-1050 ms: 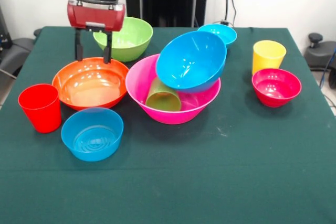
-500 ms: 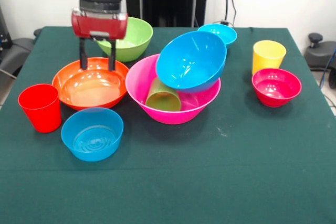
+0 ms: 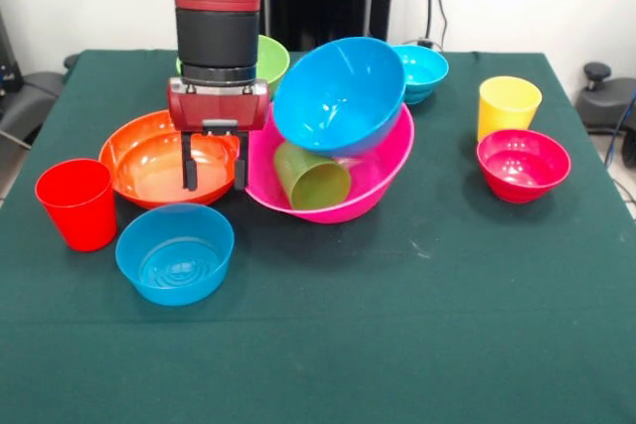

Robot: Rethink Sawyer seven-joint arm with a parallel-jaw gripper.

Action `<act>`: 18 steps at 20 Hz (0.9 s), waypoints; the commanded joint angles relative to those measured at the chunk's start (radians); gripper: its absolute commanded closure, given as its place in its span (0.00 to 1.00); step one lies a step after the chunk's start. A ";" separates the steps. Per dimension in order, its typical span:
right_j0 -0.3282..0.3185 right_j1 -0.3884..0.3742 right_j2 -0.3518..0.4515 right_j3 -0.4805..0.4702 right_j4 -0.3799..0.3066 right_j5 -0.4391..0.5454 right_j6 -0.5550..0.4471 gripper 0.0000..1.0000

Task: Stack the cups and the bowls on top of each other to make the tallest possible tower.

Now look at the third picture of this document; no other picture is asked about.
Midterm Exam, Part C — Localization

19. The large blue bowl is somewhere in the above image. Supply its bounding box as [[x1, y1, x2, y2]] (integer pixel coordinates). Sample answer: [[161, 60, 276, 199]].
[[272, 37, 407, 158]]

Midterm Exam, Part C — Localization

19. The green cup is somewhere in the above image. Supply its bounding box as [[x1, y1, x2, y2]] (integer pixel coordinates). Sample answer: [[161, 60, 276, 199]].
[[273, 140, 353, 211]]

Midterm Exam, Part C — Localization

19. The green bowl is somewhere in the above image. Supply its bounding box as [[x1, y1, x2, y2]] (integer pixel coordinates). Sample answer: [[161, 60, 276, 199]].
[[175, 35, 291, 100]]

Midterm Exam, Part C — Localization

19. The red cup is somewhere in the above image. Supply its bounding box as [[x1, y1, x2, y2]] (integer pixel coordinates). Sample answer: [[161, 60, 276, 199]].
[[35, 158, 118, 252]]

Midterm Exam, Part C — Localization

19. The small ribbed light blue bowl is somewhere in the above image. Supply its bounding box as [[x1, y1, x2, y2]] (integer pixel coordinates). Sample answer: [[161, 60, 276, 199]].
[[392, 44, 450, 106]]

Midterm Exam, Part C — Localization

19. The dark green tablecloth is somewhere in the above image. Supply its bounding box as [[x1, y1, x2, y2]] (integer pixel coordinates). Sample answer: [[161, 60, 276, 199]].
[[0, 49, 636, 424]]

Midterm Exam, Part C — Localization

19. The black device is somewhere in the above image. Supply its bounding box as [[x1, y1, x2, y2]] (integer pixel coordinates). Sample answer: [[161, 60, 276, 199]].
[[0, 9, 22, 93]]

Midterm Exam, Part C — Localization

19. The cable bundle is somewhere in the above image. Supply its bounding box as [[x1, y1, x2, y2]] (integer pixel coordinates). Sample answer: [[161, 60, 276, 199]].
[[601, 88, 636, 170]]

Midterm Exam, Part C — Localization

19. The orange bowl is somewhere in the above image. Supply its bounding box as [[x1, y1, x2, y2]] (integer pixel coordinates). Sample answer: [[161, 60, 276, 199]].
[[98, 109, 240, 211]]

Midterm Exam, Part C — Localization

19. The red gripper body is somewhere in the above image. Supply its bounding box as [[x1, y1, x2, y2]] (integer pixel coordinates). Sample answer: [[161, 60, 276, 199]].
[[166, 76, 272, 137]]

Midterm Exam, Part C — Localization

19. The yellow cup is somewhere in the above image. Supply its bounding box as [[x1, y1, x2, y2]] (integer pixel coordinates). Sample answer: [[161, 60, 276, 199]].
[[477, 75, 543, 143]]

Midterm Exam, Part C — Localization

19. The small crimson bowl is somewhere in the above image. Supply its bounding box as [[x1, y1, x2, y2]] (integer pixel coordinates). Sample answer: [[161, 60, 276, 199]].
[[476, 128, 572, 205]]

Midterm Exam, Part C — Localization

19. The large magenta bowl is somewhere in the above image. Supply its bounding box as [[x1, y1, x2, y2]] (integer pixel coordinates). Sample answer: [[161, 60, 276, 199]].
[[243, 101, 416, 225]]

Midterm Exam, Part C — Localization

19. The blue straight-sided bowl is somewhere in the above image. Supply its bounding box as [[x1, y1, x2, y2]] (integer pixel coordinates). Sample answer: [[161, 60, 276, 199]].
[[114, 203, 236, 307]]

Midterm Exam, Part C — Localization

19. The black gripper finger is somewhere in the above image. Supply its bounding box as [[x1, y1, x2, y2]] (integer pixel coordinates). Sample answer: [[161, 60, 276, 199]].
[[233, 132, 248, 192], [180, 130, 201, 193]]

